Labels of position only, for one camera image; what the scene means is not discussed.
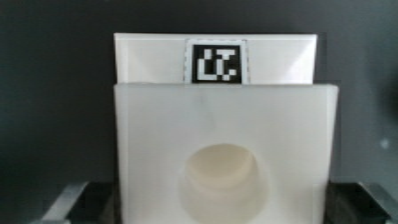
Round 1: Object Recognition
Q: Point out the white lamp base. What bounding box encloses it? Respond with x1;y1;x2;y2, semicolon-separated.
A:
113;33;339;224

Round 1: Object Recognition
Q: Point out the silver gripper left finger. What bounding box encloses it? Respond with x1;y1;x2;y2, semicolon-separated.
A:
40;182;88;224

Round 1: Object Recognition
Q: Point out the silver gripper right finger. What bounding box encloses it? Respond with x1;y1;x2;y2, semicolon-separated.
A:
358;182;398;224

